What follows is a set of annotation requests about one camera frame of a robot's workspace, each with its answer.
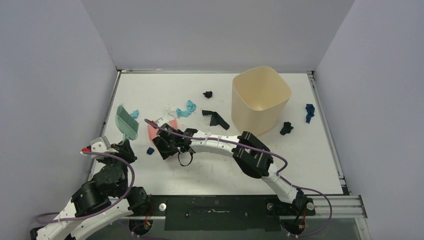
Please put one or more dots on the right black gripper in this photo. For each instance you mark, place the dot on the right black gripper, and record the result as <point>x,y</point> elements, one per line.
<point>164,139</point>

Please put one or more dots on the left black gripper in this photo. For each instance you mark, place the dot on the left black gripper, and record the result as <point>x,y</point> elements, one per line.
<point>124,149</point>

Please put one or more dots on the pink plastic dustpan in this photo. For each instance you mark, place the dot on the pink plastic dustpan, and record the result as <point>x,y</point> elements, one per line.
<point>152,133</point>

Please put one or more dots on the green hand brush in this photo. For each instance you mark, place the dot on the green hand brush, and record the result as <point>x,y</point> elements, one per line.
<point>126,124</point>

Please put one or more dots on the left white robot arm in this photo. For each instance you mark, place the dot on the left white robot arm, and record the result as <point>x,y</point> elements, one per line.
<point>107,197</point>

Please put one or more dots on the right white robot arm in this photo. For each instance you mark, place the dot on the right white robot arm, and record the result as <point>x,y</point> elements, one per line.
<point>251,155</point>

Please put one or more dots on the small dark blue scrap left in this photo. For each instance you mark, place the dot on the small dark blue scrap left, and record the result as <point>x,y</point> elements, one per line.
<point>150,151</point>

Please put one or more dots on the white torn paper scrap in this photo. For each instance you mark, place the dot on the white torn paper scrap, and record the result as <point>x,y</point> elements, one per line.
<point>170,112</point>

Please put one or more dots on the light blue scrap far left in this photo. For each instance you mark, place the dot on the light blue scrap far left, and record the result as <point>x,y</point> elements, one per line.
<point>135,114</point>

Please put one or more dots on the light blue scrap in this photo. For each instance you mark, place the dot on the light blue scrap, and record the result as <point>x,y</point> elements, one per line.
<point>135,114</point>
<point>190,108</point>

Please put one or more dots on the light blue scrap centre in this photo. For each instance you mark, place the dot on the light blue scrap centre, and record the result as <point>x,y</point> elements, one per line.
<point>190,108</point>

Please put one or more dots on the long black paper scrap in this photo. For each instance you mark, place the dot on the long black paper scrap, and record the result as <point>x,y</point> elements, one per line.
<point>215,119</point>

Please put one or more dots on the small black scrap top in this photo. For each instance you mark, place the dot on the small black scrap top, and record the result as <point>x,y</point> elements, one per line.
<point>208,94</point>

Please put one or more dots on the beige plastic waste bin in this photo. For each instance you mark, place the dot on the beige plastic waste bin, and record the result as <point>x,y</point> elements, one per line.
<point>259,96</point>

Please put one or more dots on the black scrap beside bin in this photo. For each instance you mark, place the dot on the black scrap beside bin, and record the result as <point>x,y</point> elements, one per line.
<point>286,129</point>

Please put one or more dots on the dark blue scrap right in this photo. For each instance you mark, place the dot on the dark blue scrap right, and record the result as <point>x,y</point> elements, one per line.
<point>310,112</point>

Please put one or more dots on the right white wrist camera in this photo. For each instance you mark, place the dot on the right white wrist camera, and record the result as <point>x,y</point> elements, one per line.
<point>163,123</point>

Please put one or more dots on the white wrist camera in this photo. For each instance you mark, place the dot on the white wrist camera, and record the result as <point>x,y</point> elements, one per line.
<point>99,149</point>
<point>163,123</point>

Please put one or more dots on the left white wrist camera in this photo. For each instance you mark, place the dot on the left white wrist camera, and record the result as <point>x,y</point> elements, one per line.
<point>99,149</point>

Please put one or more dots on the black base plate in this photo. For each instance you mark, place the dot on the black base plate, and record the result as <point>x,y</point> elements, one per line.
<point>222,213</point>

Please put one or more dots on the aluminium rail frame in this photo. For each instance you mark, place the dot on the aluminium rail frame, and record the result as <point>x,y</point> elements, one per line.
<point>344,206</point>

